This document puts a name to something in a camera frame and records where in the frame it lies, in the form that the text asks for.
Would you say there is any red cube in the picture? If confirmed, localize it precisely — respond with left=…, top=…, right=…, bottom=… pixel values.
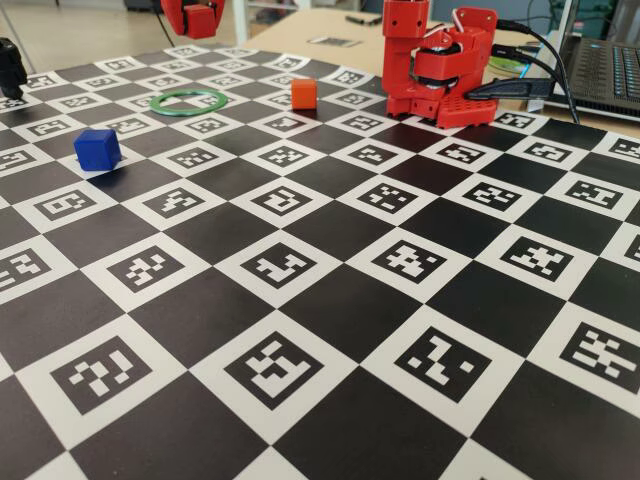
left=182, top=3, right=219, bottom=39

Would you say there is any orange cube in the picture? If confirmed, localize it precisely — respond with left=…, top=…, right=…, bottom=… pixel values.
left=290, top=78, right=319, bottom=110

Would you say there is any blue cube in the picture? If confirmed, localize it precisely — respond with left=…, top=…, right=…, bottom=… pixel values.
left=73, top=128, right=123, bottom=172

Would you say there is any red perforated robot base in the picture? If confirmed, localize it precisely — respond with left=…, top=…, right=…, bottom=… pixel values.
left=385, top=7, right=499, bottom=130

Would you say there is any white table leg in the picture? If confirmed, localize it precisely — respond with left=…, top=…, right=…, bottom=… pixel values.
left=232, top=0, right=249, bottom=46

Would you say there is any printed marker paper sheet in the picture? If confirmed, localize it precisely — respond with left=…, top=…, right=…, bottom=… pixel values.
left=306, top=34, right=364, bottom=49

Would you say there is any green round disc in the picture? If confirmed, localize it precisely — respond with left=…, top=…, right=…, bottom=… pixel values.
left=487, top=53, right=526, bottom=76

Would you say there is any black flat usb adapter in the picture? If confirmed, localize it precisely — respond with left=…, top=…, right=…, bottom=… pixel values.
left=463, top=77, right=554, bottom=101

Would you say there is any black white marker checkerboard mat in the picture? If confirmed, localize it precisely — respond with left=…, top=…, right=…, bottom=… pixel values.
left=0, top=42, right=640, bottom=480

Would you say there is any dark laptop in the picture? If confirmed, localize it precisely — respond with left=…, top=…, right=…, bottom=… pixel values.
left=542, top=0, right=640, bottom=121

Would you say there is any green flat ring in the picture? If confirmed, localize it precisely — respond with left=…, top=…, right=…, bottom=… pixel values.
left=149, top=88, right=230, bottom=118

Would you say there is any black camera stand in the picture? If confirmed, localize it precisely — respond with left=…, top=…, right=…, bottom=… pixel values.
left=0, top=37, right=29, bottom=99

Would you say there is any black cable with plug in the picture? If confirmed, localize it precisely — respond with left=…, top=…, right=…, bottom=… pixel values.
left=491, top=43, right=557, bottom=81

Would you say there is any thick black curved cable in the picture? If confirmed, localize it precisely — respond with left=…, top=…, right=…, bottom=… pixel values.
left=494, top=19, right=582, bottom=125

